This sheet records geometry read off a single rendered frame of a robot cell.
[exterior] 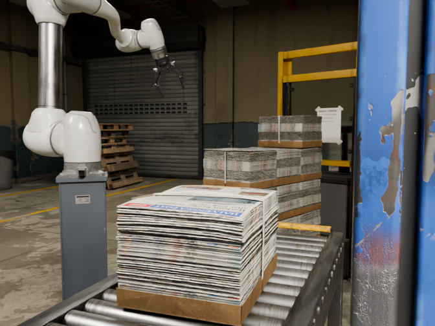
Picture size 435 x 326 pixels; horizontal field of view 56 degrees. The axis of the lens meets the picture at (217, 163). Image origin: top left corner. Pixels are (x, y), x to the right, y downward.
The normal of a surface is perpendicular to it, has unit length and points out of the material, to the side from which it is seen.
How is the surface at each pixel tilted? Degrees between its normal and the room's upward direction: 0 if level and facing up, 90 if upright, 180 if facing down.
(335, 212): 90
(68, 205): 90
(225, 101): 90
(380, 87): 90
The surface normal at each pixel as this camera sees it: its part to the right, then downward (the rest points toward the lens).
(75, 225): 0.27, 0.08
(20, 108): 0.93, 0.04
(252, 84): -0.38, 0.07
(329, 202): -0.67, 0.06
